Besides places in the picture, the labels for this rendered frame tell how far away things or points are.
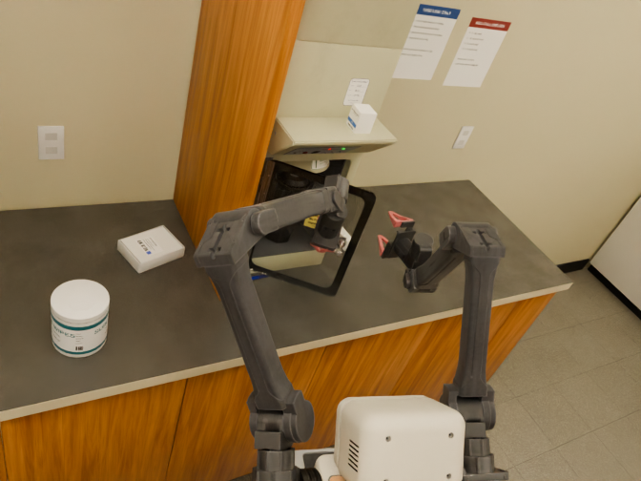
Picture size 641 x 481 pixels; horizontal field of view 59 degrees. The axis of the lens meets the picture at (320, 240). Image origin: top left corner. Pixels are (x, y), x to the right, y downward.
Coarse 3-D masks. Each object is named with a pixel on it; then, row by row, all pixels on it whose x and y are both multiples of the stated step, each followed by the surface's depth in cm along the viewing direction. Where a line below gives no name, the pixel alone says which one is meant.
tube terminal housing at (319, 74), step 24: (312, 48) 133; (336, 48) 136; (360, 48) 139; (384, 48) 143; (288, 72) 135; (312, 72) 138; (336, 72) 141; (360, 72) 145; (384, 72) 148; (288, 96) 140; (312, 96) 143; (336, 96) 146
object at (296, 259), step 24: (288, 168) 149; (288, 192) 154; (360, 192) 150; (360, 216) 155; (264, 240) 165; (288, 240) 164; (264, 264) 171; (288, 264) 169; (312, 264) 168; (336, 264) 166; (312, 288) 173; (336, 288) 172
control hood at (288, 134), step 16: (288, 128) 139; (304, 128) 141; (320, 128) 144; (336, 128) 146; (384, 128) 154; (272, 144) 145; (288, 144) 137; (304, 144) 137; (320, 144) 140; (336, 144) 142; (352, 144) 145; (368, 144) 148; (384, 144) 151
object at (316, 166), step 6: (288, 162) 162; (294, 162) 161; (300, 162) 161; (306, 162) 162; (312, 162) 162; (318, 162) 163; (324, 162) 165; (306, 168) 162; (312, 168) 163; (318, 168) 164; (324, 168) 166
